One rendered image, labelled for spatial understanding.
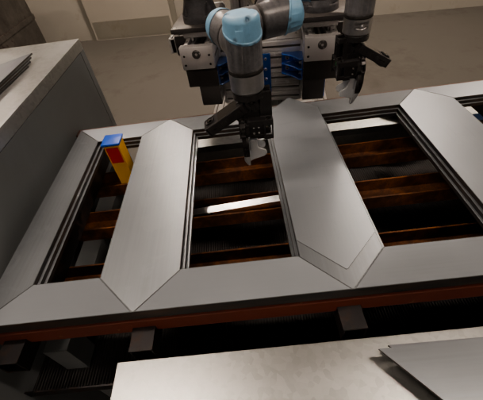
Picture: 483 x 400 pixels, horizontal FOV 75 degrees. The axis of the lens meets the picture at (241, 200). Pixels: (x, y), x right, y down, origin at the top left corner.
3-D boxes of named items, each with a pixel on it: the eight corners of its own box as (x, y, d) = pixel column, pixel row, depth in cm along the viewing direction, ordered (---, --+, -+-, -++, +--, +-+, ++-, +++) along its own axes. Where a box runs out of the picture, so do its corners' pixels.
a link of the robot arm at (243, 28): (250, 3, 64) (268, 13, 58) (254, 58, 72) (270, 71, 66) (213, 12, 62) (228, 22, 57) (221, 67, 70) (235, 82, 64)
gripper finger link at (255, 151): (268, 169, 84) (266, 140, 77) (246, 171, 84) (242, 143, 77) (266, 162, 86) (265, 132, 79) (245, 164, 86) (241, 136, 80)
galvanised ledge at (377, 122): (496, 117, 129) (500, 110, 127) (182, 155, 133) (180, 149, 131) (469, 94, 143) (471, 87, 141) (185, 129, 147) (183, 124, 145)
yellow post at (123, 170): (138, 189, 116) (119, 146, 103) (125, 190, 116) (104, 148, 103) (140, 180, 120) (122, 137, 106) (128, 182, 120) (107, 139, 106)
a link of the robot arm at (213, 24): (248, 35, 79) (267, 48, 71) (205, 45, 77) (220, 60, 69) (245, -2, 73) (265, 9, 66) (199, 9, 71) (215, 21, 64)
